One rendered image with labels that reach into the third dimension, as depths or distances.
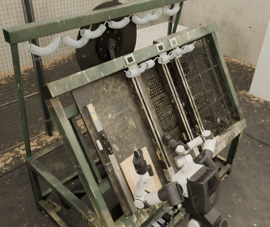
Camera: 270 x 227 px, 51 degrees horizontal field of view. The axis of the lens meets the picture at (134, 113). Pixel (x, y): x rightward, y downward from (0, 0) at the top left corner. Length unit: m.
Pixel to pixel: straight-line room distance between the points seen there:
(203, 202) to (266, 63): 4.24
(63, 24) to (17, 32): 0.39
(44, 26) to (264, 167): 3.47
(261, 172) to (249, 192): 0.47
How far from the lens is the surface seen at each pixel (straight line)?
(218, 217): 2.32
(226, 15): 7.81
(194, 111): 2.93
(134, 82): 2.43
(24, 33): 2.31
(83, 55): 2.75
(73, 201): 2.70
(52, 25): 2.42
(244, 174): 4.31
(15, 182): 4.13
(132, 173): 2.42
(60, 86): 2.04
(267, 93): 6.16
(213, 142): 2.45
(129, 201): 2.39
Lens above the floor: 2.85
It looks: 34 degrees down
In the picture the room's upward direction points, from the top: 2 degrees clockwise
